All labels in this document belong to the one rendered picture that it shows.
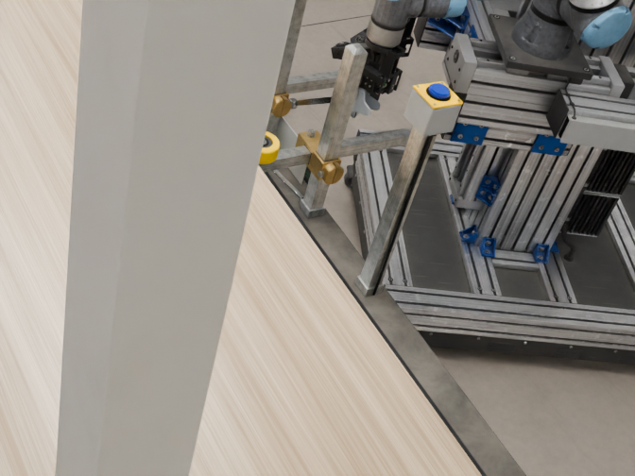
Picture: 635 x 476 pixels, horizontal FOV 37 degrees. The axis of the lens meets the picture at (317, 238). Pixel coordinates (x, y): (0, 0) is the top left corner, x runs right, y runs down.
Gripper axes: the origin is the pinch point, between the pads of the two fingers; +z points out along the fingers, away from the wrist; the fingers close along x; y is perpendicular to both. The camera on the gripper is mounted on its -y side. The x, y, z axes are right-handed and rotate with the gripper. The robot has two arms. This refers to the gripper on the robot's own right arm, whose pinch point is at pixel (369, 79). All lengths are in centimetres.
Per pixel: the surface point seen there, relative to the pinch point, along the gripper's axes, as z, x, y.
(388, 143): -2.1, -26.6, -11.8
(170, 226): -109, -140, -129
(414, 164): -24, -57, -32
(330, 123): -13.8, -29.4, -32.9
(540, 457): 83, -79, 36
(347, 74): -27, -30, -33
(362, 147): -2.2, -26.7, -19.4
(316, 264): -8, -62, -53
